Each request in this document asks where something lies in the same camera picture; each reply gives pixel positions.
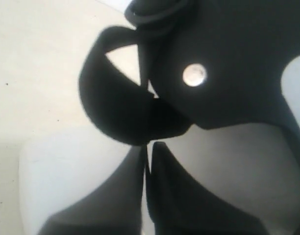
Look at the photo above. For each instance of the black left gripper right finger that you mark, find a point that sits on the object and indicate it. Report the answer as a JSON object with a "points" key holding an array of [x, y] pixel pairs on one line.
{"points": [[179, 205]]}

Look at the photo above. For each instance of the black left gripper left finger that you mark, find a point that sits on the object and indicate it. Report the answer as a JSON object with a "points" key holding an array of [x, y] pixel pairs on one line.
{"points": [[112, 209]]}

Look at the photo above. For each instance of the black helmet with tinted visor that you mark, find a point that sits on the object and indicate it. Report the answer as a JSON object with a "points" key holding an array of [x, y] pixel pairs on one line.
{"points": [[210, 63]]}

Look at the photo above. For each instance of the white mannequin head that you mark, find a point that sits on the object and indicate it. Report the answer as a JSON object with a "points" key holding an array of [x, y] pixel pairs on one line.
{"points": [[249, 166]]}

